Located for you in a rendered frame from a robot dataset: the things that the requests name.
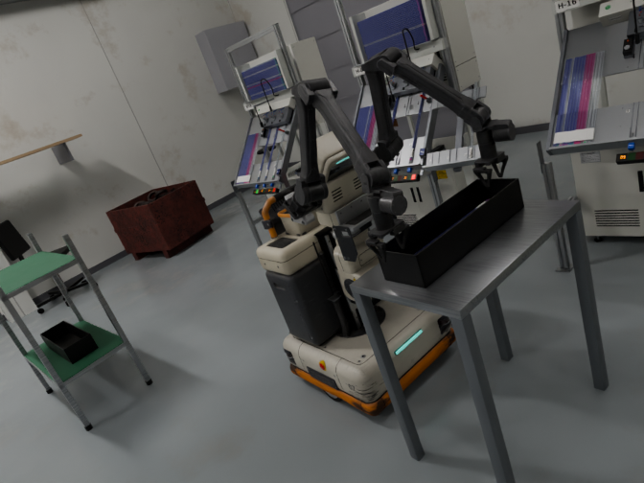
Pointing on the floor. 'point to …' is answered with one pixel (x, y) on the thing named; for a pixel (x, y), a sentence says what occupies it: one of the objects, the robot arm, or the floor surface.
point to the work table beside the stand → (513, 243)
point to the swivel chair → (10, 242)
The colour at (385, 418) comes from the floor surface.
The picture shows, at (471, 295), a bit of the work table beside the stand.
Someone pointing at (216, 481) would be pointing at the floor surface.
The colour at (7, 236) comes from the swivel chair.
